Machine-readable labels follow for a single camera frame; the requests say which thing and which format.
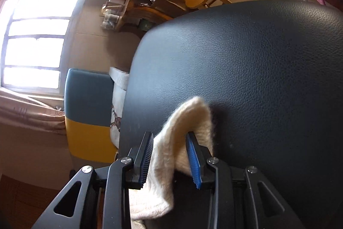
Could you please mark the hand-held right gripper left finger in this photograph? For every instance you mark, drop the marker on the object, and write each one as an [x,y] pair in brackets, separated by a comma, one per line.
[146,162]

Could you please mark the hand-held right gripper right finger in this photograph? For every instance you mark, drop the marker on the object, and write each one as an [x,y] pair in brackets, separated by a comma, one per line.
[193,162]

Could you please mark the cream knitted sweater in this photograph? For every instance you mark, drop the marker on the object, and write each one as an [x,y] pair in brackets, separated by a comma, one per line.
[166,148]

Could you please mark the deer print pillow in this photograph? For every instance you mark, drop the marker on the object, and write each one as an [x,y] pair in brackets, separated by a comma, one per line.
[116,116]

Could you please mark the grey yellow blue sofa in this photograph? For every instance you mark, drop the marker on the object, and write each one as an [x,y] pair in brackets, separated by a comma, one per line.
[88,97]

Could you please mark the pink patterned curtain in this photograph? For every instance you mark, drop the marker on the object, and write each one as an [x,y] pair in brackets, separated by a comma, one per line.
[32,116]

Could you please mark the white bottle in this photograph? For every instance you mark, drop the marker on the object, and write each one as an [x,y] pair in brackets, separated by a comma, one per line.
[112,18]
[107,25]

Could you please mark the clear jar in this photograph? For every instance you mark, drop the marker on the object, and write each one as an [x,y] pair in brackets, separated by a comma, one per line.
[111,5]

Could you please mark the large window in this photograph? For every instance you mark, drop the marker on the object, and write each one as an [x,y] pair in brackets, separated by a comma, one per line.
[34,30]

